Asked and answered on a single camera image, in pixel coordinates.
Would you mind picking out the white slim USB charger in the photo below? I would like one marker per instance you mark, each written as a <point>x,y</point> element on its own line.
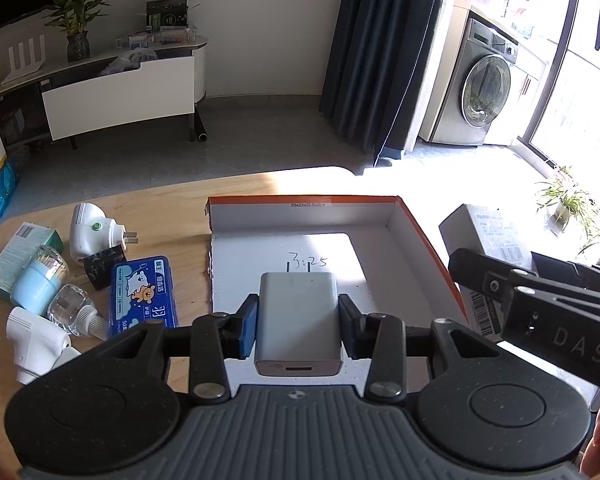
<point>298,331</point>

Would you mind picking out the black green display box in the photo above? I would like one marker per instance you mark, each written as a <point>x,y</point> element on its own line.
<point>166,13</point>

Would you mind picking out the silver washing machine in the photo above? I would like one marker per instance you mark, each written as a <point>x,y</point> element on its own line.
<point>473,81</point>

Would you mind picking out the black USB charger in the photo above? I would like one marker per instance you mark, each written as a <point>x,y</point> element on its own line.
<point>98,267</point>

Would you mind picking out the white wifi router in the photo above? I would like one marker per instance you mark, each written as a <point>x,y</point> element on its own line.
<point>26,59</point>

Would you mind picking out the clear liquid refill bottle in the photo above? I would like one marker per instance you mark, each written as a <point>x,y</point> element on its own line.
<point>73,311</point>

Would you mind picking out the dark blue curtain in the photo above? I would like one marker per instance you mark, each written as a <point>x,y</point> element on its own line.
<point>375,68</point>

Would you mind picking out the potted plant on console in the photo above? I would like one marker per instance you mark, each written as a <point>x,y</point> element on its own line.
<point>72,18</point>

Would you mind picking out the balcony potted plant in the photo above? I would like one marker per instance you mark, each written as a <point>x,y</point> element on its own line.
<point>563,197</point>

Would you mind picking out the white box lid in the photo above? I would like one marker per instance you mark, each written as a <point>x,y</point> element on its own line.
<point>489,265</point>

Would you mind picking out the light blue toothpick jar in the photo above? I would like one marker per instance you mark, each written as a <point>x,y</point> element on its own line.
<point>40,281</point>

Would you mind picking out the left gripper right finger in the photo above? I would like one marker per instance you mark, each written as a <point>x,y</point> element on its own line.
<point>380,338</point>

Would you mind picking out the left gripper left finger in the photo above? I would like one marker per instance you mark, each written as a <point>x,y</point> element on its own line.
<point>215,338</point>

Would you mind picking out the white TV console cabinet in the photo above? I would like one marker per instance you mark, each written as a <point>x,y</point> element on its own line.
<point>78,99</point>

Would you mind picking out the black roll on floor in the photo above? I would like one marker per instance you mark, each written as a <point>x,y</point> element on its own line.
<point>197,130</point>

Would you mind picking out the white mosquito plug heater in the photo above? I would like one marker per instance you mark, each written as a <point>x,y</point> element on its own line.
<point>91,231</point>
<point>39,345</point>

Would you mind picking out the orange white cardboard box tray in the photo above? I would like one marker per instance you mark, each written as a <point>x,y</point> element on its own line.
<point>372,245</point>

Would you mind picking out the teal white carton box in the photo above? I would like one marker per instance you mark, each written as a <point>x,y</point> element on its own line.
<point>20,248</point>

